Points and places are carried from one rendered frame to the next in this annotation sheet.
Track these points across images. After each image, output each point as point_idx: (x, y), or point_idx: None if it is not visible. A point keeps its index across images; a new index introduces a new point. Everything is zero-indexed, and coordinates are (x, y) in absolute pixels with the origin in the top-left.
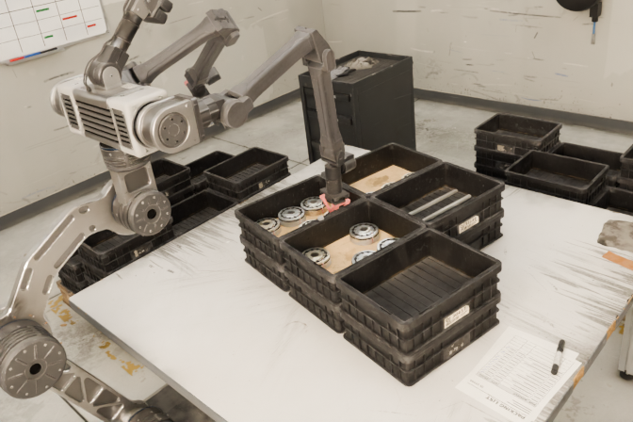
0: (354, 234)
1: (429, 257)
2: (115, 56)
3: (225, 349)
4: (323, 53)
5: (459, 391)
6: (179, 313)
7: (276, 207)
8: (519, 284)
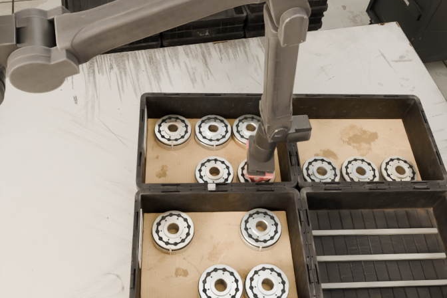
0: (246, 225)
1: None
2: None
3: (27, 261)
4: (285, 14)
5: None
6: (34, 169)
7: (203, 109)
8: None
